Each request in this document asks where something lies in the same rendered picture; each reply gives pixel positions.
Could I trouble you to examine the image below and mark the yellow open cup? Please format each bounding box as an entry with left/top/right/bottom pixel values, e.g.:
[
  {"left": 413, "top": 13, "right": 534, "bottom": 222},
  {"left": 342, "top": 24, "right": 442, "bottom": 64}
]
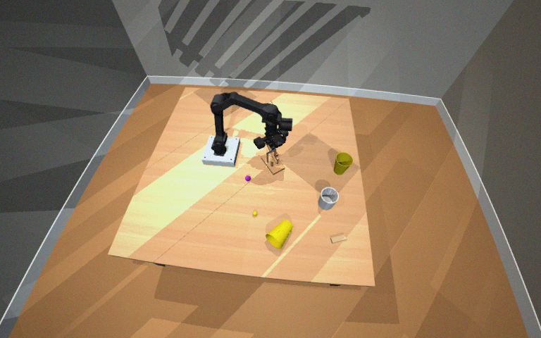
[
  {"left": 266, "top": 219, "right": 293, "bottom": 249},
  {"left": 334, "top": 152, "right": 353, "bottom": 175}
]

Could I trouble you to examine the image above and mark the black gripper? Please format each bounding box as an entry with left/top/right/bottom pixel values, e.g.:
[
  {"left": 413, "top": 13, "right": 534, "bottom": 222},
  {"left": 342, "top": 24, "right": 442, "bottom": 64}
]
[{"left": 254, "top": 127, "right": 289, "bottom": 149}]

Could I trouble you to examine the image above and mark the grey cylindrical cup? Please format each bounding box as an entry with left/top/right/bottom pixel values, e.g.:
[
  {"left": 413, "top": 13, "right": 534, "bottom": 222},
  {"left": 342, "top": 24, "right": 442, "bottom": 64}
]
[{"left": 318, "top": 187, "right": 339, "bottom": 210}]

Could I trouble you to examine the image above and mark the small tan wooden block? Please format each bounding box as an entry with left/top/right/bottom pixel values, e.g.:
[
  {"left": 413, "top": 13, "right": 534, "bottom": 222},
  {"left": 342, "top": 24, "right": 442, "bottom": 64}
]
[{"left": 330, "top": 235, "right": 347, "bottom": 243}]

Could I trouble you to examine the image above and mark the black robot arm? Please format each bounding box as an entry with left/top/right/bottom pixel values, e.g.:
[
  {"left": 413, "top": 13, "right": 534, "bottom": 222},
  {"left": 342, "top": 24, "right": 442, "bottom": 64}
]
[{"left": 210, "top": 92, "right": 293, "bottom": 156}]

